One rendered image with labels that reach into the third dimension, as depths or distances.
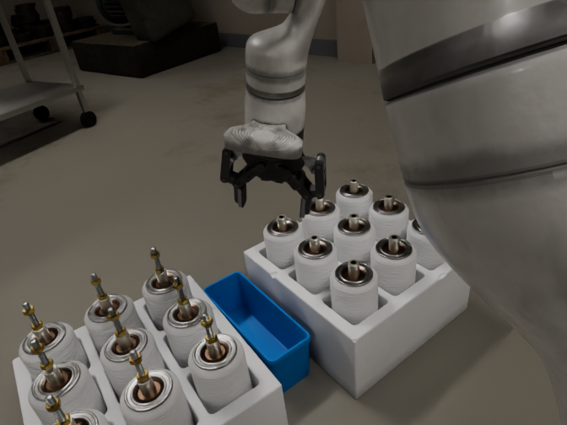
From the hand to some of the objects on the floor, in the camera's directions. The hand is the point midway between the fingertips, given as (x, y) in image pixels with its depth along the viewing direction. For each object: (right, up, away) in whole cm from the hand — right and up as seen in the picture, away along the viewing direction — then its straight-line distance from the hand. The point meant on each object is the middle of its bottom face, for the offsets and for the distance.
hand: (272, 206), depth 65 cm
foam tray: (+20, -25, +50) cm, 60 cm away
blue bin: (-4, -34, +42) cm, 54 cm away
